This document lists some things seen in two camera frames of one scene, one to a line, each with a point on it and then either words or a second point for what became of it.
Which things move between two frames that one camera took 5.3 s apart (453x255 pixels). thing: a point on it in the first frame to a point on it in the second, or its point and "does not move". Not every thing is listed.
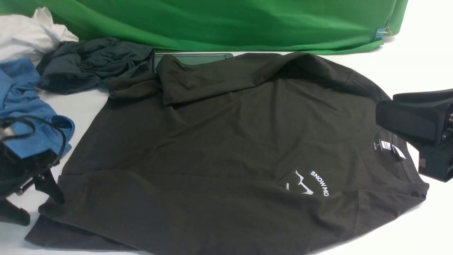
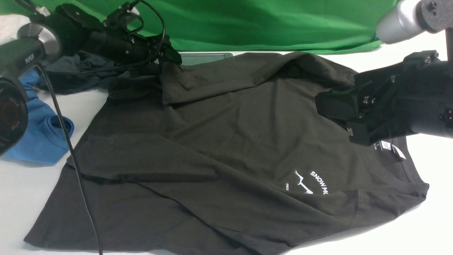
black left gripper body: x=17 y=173 to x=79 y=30
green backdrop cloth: x=171 y=26 does not move
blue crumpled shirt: x=19 y=80 does not move
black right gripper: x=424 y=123 to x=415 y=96
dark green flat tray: x=192 y=58 does not move
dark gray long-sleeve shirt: x=228 y=153 does not move
